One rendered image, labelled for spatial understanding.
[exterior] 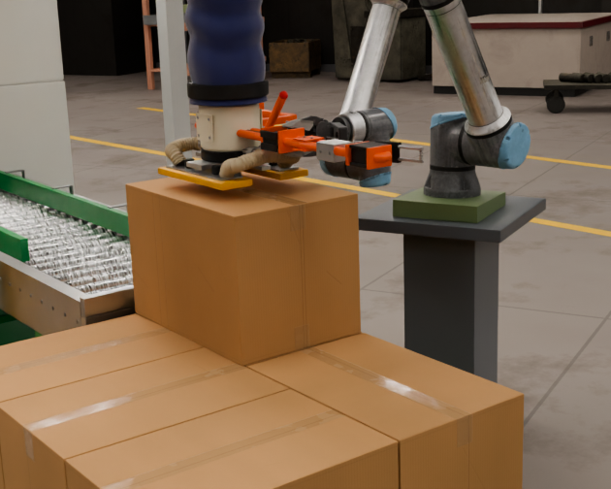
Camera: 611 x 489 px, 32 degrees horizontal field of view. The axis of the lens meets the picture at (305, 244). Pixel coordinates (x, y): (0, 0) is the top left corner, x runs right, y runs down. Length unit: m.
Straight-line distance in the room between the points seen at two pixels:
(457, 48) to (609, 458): 1.38
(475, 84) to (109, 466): 1.63
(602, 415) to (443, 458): 1.49
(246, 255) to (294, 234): 0.15
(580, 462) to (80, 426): 1.69
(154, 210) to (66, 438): 0.83
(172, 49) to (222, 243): 3.86
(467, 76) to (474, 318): 0.81
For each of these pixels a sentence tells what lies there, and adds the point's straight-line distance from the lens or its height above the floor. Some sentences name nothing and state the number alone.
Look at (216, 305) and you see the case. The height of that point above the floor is 0.69.
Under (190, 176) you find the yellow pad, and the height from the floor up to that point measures 1.00.
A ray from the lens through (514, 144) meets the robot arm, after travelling 3.34.
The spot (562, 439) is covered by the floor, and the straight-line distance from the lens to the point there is 3.66.
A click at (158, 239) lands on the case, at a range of 3.02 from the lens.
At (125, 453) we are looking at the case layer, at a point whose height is 0.54.
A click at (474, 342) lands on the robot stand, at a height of 0.33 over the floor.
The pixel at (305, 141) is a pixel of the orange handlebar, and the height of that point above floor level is 1.12.
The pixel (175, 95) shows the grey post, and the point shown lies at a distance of 6.51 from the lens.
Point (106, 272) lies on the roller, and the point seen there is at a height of 0.53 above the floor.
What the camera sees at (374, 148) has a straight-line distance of 2.46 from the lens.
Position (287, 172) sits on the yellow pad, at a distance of 2.91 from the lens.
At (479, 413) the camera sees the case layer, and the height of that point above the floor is 0.54.
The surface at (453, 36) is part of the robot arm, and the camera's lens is 3.15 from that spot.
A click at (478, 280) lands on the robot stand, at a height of 0.53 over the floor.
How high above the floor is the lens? 1.53
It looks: 14 degrees down
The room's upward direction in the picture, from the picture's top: 2 degrees counter-clockwise
